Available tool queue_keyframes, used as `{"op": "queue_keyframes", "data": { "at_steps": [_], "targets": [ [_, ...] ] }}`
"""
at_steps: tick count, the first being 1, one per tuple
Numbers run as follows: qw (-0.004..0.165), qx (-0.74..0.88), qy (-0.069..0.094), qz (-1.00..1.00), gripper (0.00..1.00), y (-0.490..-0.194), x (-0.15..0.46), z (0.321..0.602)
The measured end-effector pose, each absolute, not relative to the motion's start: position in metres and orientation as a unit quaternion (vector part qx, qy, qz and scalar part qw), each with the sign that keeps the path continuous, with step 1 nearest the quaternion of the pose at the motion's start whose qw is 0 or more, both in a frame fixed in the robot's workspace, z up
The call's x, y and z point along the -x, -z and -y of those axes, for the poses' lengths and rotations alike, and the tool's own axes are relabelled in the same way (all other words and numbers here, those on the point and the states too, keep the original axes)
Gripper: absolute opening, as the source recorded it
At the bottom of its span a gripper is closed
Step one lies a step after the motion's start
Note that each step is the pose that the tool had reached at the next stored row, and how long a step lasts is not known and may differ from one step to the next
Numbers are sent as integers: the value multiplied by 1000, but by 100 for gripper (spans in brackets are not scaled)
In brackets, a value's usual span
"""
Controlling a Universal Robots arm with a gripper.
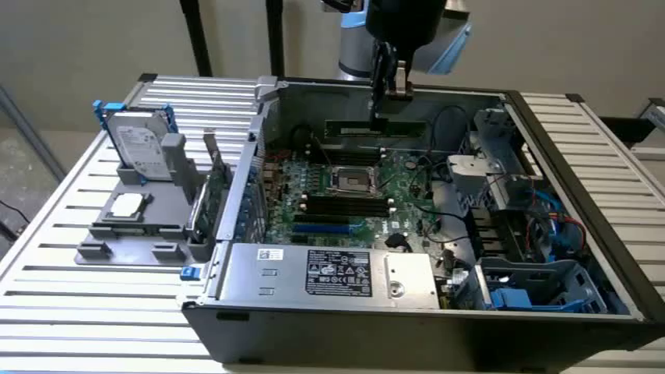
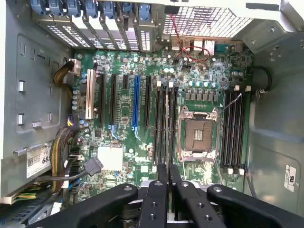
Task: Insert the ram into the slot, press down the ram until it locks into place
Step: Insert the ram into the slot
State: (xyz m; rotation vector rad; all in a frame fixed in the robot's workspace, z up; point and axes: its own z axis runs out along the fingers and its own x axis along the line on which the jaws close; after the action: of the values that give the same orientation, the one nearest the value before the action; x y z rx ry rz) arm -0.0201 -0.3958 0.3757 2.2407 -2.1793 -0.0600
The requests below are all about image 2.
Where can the white expansion slot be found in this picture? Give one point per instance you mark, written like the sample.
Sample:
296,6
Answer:
89,95

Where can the black RAM slot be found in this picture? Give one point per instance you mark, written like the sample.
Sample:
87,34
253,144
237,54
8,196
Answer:
235,130
175,123
156,123
230,130
171,123
225,130
163,123
240,130

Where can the grey metal PC case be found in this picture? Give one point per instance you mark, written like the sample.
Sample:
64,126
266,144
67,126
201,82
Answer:
273,118

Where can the white certification sticker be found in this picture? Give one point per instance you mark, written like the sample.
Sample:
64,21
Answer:
290,178

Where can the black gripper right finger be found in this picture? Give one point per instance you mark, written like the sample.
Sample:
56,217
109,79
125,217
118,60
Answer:
190,204

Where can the blue card retention clip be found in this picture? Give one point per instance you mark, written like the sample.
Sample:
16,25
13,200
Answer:
109,10
144,12
56,7
127,10
91,9
38,6
73,8

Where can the long black expansion slot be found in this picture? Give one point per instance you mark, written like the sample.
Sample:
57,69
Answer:
113,99
148,102
102,99

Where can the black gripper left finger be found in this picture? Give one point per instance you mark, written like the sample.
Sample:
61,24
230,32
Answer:
154,204

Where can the green motherboard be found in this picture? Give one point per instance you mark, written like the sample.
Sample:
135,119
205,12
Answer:
199,71

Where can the silver rear port block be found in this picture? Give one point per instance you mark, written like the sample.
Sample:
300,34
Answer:
181,44
203,44

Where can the silver CPU socket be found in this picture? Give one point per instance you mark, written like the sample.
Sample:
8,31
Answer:
199,135

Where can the white barcode label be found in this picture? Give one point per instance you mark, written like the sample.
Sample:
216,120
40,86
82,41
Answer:
38,161

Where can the silver chipset heatsink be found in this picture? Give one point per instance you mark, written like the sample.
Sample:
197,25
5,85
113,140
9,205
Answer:
110,158

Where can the short black expansion slot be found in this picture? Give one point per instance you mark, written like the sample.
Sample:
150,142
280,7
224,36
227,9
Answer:
125,82

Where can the blue expansion slot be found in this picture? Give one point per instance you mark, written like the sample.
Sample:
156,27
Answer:
136,102

